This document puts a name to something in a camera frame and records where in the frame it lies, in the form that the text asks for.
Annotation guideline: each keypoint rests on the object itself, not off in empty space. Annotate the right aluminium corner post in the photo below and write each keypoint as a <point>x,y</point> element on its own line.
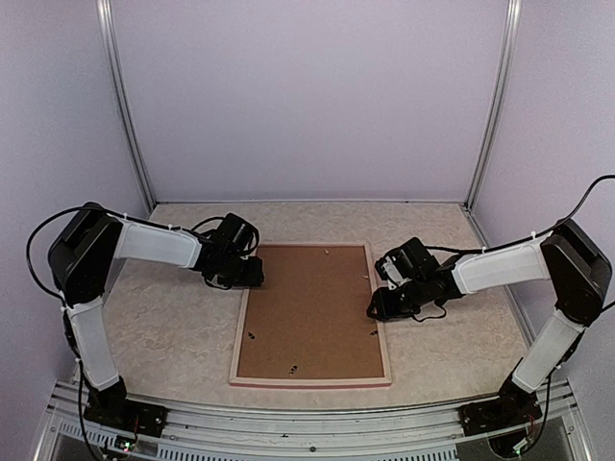
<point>506,55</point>

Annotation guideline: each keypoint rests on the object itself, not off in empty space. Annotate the aluminium corner post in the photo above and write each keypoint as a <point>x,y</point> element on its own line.
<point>506,55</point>
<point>111,50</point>

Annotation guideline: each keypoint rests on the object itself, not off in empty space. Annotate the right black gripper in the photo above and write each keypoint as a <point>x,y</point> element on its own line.
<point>386,310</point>

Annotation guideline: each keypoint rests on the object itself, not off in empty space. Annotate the left aluminium corner post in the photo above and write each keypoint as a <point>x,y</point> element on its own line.
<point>111,50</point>

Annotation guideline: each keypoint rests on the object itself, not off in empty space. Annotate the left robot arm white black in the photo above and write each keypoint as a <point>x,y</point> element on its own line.
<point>97,241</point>

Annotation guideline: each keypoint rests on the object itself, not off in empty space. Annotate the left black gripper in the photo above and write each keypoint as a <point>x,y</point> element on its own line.
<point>254,279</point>

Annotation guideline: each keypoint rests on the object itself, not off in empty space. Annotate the wooden picture frame pink edge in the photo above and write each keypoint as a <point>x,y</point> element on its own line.
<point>307,381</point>

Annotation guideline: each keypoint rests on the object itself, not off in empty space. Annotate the brown cardboard backing board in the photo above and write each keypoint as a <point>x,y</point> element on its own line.
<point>307,312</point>

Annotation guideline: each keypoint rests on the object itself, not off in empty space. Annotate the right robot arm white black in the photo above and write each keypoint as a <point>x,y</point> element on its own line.
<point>564,256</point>

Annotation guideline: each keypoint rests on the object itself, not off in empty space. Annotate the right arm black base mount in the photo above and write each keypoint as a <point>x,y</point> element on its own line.
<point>499,413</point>

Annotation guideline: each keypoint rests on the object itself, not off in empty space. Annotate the front aluminium rail base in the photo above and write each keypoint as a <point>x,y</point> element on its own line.
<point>194,431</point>

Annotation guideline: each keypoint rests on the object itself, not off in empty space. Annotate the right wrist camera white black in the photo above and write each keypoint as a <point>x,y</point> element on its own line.
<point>410,261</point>

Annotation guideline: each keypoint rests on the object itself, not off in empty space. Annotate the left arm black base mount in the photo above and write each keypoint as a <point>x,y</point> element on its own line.
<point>139,418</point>

